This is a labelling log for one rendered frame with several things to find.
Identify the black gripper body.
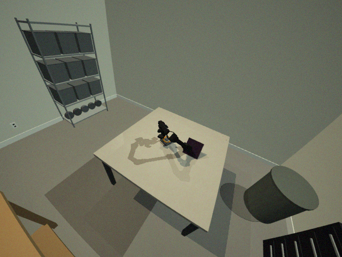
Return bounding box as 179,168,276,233
158,129,165,139

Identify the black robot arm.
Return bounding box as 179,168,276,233
158,121,192,153

